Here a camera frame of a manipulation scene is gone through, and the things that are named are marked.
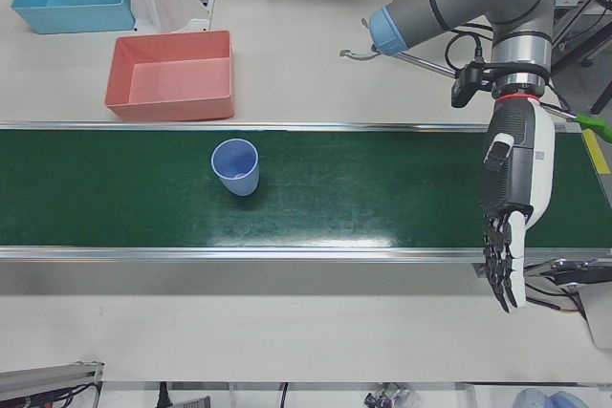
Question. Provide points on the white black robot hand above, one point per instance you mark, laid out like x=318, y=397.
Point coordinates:
x=535, y=164

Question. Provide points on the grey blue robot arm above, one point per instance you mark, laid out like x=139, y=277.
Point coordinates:
x=497, y=2

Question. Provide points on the blue plastic cup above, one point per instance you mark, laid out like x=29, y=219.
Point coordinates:
x=236, y=169

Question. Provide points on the pink plastic box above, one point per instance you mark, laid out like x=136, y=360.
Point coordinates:
x=177, y=83

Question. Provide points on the black metal stand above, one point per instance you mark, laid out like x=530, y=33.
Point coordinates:
x=603, y=92

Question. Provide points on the grey metal plate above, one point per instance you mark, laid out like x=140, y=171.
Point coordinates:
x=600, y=317

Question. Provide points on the green conveyor belt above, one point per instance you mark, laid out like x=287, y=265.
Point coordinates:
x=334, y=188

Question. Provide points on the bag of small parts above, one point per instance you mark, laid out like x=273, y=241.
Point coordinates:
x=389, y=397

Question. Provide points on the aluminium profile bar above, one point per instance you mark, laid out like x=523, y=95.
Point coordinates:
x=48, y=379

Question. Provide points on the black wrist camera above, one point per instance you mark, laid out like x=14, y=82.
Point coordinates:
x=466, y=85

